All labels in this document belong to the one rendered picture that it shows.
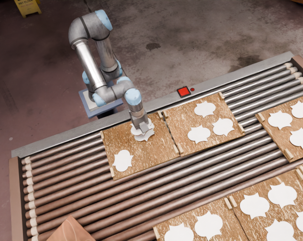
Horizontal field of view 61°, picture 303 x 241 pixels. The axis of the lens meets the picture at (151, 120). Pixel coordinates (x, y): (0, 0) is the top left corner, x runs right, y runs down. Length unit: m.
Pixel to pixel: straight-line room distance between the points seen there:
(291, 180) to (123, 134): 0.99
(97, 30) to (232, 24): 2.69
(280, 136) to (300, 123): 0.16
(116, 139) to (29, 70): 2.44
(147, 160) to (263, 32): 2.73
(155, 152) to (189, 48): 2.18
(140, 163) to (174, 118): 0.37
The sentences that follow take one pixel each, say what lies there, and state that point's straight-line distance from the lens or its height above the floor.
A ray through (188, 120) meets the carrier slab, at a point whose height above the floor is 0.94.
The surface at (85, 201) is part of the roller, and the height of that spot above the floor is 0.92.
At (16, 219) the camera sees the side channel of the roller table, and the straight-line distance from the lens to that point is 1.66.
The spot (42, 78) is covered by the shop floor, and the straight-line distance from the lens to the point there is 3.66.
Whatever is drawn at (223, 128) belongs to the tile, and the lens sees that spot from 1.62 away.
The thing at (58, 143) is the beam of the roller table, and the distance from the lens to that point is 1.78.
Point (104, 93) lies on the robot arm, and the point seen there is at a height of 1.33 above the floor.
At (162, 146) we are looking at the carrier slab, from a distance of 1.56.
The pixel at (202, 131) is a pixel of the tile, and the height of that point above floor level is 0.95.
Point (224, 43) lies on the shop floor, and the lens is 3.59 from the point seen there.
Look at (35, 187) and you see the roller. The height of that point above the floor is 0.92.
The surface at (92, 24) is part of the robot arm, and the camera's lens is 1.46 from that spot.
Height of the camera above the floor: 2.32
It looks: 56 degrees down
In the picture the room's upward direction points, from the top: 11 degrees counter-clockwise
